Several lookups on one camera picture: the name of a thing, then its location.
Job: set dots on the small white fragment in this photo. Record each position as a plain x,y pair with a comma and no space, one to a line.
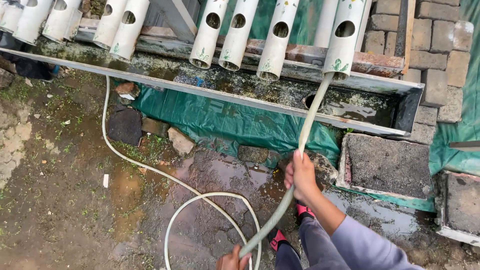
105,180

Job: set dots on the pink and black shoe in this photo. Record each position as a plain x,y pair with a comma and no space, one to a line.
304,210
278,239

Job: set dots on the mossy grey rock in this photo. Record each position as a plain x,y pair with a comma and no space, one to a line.
324,168

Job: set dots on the green plastic tarp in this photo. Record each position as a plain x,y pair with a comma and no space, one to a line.
225,123

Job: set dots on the person's left fingers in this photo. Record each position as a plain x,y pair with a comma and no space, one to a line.
235,253

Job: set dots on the person's left hand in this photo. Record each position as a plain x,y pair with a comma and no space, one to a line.
229,262

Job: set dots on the grey metal frame strut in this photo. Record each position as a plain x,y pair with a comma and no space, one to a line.
174,17

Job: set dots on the person's right hand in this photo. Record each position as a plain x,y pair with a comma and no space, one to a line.
305,180

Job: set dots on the person's right fingers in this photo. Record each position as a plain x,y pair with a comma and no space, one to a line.
290,173

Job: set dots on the reddish brick chunk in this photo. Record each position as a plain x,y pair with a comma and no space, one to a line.
126,89

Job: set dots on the person's grey trousers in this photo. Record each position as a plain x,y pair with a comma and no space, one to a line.
311,247

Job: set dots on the brown brick piece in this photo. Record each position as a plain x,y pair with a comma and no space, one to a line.
155,126

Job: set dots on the dark grey stone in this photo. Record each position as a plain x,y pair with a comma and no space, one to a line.
253,154

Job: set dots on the large grey concrete block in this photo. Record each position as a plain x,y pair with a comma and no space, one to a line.
386,165
463,204

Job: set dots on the rusty metal beam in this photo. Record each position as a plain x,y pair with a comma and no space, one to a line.
308,52

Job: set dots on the flat black stone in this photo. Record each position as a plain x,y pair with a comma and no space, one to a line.
125,126

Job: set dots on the pale brown stone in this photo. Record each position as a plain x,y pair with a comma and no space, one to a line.
180,140

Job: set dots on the stack of grey paving bricks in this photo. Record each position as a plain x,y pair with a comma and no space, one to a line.
435,41

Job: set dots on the long grey metal trough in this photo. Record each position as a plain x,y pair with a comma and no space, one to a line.
262,92

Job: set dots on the row of white PVC pipes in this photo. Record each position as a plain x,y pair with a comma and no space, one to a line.
208,39

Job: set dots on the wooden plank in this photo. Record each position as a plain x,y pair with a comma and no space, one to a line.
407,30

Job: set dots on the grey metal bar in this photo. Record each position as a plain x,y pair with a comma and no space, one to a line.
465,146

